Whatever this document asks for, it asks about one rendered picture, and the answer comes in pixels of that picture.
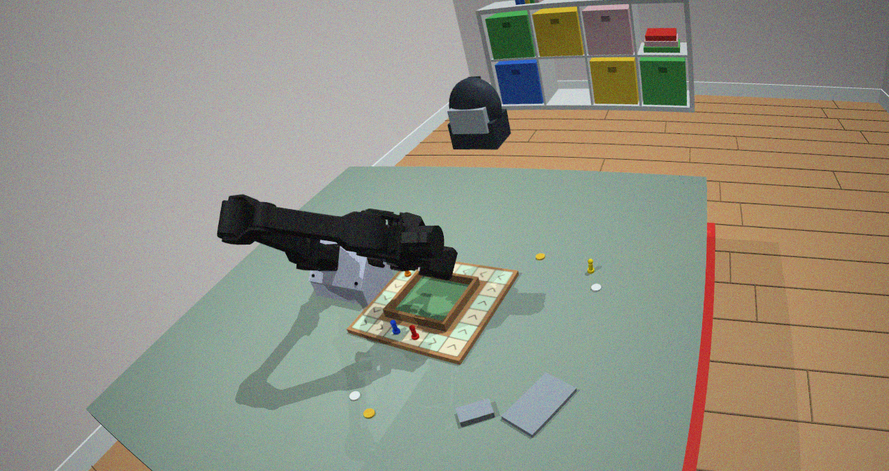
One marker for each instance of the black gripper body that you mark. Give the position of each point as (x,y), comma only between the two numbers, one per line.
(441,267)

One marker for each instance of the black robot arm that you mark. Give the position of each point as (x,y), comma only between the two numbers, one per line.
(244,220)

